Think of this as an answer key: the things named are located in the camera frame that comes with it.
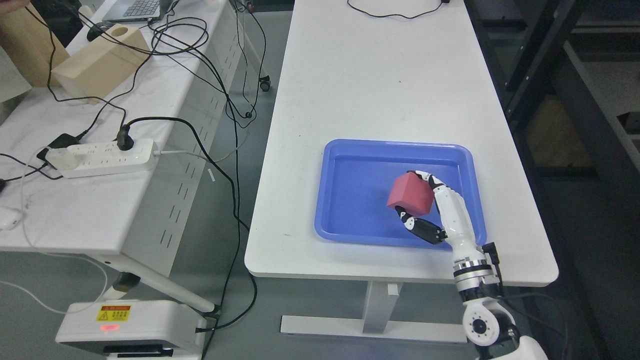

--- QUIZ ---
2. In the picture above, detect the white side table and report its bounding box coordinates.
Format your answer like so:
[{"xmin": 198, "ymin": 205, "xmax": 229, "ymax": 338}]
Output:
[{"xmin": 0, "ymin": 0, "xmax": 246, "ymax": 316}]

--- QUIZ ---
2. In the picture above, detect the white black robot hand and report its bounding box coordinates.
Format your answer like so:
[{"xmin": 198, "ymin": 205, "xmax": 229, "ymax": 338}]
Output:
[{"xmin": 394, "ymin": 170, "xmax": 480, "ymax": 252}]

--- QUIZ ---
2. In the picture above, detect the white power strip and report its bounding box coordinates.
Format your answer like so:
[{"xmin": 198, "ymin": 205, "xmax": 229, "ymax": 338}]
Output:
[{"xmin": 45, "ymin": 138, "xmax": 157, "ymax": 179}]

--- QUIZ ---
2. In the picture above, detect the brown wooden box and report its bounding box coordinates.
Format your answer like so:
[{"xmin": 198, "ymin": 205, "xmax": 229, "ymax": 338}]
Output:
[{"xmin": 0, "ymin": 0, "xmax": 70, "ymax": 88}]

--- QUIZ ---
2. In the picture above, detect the light wooden box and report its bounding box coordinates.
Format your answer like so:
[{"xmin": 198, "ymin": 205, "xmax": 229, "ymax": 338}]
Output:
[{"xmin": 52, "ymin": 24, "xmax": 150, "ymax": 105}]

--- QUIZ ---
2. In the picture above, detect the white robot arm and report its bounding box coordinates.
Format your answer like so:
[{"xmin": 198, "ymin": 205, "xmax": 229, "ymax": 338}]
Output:
[{"xmin": 453, "ymin": 243, "xmax": 548, "ymax": 360}]

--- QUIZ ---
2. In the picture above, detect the white floor device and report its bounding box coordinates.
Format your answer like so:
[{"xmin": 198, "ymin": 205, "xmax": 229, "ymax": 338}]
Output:
[{"xmin": 55, "ymin": 300, "xmax": 207, "ymax": 360}]

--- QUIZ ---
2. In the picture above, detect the grey laptop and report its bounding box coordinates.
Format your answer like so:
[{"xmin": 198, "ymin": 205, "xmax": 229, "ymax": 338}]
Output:
[{"xmin": 102, "ymin": 0, "xmax": 175, "ymax": 23}]

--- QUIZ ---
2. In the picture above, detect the black cable on desk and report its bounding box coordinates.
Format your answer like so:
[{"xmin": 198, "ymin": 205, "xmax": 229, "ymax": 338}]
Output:
[{"xmin": 346, "ymin": 0, "xmax": 451, "ymax": 21}]

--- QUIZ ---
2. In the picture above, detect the black power cable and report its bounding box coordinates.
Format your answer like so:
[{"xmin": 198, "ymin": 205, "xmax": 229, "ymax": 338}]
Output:
[{"xmin": 114, "ymin": 116, "xmax": 259, "ymax": 332}]

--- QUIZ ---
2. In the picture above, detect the black metal shelf left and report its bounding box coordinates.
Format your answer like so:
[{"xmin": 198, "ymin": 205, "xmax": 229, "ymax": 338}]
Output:
[{"xmin": 465, "ymin": 0, "xmax": 640, "ymax": 360}]

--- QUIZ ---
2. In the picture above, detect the pink foam block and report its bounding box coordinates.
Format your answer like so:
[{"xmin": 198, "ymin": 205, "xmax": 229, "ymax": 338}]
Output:
[{"xmin": 386, "ymin": 171, "xmax": 435, "ymax": 217}]

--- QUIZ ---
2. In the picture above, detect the white desk with legs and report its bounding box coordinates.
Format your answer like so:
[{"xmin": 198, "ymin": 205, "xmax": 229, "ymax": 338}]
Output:
[{"xmin": 244, "ymin": 0, "xmax": 559, "ymax": 343}]

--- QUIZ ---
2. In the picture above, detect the blue plastic tray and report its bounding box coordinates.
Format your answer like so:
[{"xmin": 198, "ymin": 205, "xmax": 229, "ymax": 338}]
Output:
[{"xmin": 314, "ymin": 139, "xmax": 487, "ymax": 249}]

